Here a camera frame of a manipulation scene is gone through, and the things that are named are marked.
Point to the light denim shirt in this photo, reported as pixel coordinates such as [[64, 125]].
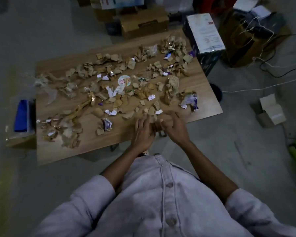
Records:
[[162, 207]]

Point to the black electronic device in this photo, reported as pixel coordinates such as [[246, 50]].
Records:
[[264, 23]]

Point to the blue cloth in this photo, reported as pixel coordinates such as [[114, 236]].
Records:
[[23, 115]]

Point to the pile of cardboard paper scraps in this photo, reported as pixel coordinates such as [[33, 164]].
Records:
[[143, 92]]

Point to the wooden table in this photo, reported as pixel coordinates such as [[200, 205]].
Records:
[[207, 106]]

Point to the black box with white label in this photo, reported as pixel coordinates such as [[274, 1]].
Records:
[[207, 32]]

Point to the blue round waste bin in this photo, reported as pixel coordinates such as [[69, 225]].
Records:
[[215, 92]]

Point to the taped brown cardboard box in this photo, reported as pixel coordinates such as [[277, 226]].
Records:
[[19, 143]]

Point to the red plastic item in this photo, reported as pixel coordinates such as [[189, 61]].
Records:
[[212, 4]]

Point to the person's right forearm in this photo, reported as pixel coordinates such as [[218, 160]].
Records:
[[207, 170]]

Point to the person's left hand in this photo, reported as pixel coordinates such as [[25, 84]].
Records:
[[143, 135]]

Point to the dark blue small box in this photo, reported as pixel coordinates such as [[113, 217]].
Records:
[[113, 27]]

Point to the person's left forearm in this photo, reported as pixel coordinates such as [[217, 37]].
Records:
[[123, 167]]

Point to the small open white carton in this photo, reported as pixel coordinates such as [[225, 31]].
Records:
[[271, 111]]

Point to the large brown cardboard box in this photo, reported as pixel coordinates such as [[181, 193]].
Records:
[[239, 46]]

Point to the person's right hand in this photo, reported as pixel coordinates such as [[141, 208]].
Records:
[[175, 128]]

